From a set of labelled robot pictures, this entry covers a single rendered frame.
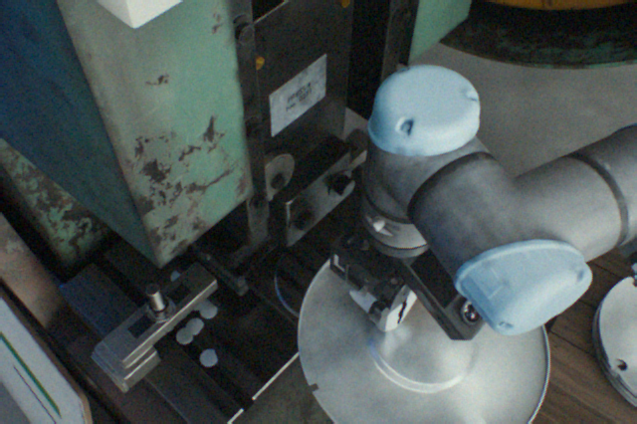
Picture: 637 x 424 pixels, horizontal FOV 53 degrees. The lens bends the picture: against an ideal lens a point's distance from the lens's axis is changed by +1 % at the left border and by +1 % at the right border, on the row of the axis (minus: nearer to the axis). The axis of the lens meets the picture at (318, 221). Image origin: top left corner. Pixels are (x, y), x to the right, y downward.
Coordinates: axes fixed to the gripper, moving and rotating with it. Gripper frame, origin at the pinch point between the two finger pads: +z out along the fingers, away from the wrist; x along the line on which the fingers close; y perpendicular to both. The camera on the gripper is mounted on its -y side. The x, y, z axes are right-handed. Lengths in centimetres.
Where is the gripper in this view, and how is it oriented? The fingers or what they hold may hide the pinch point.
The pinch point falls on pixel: (394, 322)
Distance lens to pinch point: 74.5
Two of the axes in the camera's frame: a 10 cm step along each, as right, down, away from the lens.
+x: -6.8, 6.1, -4.1
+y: -7.4, -5.7, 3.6
